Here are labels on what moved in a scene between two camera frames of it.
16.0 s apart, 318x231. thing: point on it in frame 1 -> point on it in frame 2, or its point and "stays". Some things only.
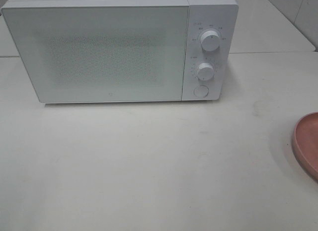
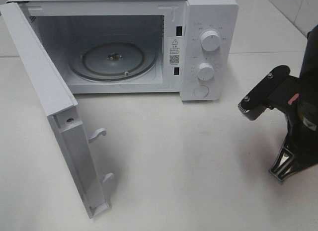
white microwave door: x=78 y=54 -> x=61 y=108
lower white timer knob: x=205 y=71 stays
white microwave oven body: x=123 y=47 stays
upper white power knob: x=210 y=40 stays
